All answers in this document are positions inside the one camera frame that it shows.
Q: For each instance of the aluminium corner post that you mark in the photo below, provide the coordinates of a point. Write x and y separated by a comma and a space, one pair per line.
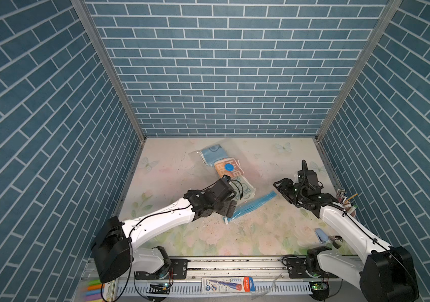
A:
386, 16
96, 40

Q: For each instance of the clear vacuum bag blue zip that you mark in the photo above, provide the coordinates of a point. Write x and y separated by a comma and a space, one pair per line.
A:
241, 208

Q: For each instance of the orange white patterned towel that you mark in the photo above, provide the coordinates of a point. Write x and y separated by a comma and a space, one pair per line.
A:
219, 167

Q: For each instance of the light blue towel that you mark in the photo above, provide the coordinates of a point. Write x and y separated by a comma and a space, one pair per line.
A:
213, 154

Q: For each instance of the coloured marker pack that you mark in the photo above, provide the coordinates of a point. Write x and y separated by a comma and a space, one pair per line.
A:
93, 290

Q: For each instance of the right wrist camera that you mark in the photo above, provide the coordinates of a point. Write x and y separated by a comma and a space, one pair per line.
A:
308, 178

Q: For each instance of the aluminium corner post left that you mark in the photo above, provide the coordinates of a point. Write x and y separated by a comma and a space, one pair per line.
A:
96, 40

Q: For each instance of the blue vacuum bag valve cap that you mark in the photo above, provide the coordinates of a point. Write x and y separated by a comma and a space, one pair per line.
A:
229, 167

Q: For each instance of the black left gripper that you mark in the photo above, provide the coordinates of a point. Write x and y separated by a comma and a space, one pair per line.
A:
225, 211

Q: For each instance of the red blue toothpaste box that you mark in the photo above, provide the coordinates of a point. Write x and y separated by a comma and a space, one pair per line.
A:
244, 284

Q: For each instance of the aluminium corner post right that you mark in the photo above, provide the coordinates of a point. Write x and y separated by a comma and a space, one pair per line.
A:
386, 16

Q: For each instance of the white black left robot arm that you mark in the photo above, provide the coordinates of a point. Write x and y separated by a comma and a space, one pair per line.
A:
118, 245

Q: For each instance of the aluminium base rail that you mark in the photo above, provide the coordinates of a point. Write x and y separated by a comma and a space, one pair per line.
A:
184, 279

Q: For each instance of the clear plastic wrapper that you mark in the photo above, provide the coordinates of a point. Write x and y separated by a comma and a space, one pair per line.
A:
264, 290

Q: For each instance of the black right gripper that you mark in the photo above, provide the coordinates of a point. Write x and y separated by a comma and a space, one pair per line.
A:
283, 187

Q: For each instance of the beige towel blue bunny print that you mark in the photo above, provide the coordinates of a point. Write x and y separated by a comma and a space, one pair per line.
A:
244, 190

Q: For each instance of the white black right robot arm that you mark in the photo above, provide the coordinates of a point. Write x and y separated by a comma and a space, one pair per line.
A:
382, 272

